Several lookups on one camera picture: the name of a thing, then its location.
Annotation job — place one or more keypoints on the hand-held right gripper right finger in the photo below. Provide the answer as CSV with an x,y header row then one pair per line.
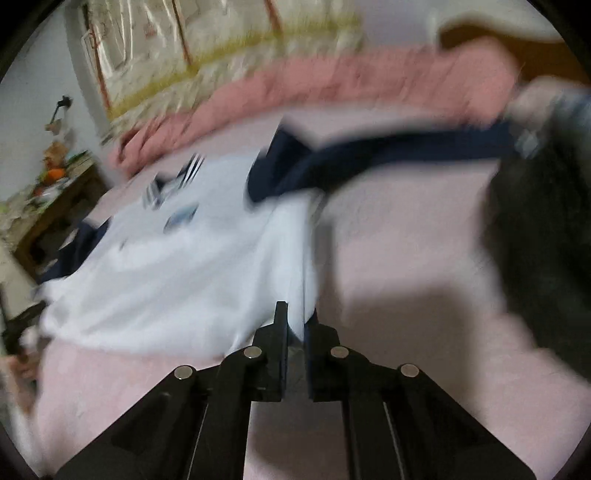
x,y
318,344

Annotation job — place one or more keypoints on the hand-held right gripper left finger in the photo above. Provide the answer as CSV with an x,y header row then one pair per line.
x,y
279,332

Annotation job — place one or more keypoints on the white navy-collared sailor shirt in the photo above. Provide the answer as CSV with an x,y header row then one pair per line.
x,y
184,277

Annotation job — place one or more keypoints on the person's left forearm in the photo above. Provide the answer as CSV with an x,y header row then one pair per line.
x,y
25,438

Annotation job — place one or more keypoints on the bed with pink sheet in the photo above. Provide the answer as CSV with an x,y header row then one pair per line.
x,y
397,277

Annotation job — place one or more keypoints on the wooden desk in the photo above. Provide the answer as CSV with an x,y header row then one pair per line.
x,y
60,207

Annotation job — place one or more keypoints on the orange bowl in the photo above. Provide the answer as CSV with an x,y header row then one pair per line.
x,y
55,174

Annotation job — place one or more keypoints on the printed cardboard box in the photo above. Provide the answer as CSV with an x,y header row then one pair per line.
x,y
55,152

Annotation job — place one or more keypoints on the dark cloth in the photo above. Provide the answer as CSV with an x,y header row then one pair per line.
x,y
540,240

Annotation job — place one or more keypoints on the pink checked quilt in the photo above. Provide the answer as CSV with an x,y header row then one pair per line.
x,y
351,83

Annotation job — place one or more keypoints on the grass-printed curtain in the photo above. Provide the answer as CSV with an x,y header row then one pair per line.
x,y
207,46

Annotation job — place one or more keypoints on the brown wooden board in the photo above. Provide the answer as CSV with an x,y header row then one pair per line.
x,y
531,50

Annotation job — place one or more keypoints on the wall lamp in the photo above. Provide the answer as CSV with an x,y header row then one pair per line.
x,y
59,108

